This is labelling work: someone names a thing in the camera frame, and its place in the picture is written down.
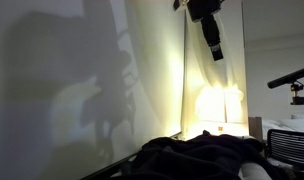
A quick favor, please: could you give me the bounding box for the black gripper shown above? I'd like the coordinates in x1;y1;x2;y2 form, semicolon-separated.
186;0;225;63

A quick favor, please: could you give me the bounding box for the black cloth with white patches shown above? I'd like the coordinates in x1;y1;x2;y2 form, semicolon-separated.
106;129;295;180

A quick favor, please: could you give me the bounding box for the lamp with wooden base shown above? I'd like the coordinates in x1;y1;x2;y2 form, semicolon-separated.
193;84;245;132

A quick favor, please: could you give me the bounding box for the white bedside table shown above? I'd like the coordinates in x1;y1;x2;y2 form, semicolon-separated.
184;120;250;140

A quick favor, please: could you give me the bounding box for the black camera bar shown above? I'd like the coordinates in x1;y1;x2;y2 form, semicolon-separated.
266;65;304;90

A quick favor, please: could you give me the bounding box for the wooden post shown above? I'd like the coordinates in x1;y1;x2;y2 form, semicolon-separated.
247;116;264;143

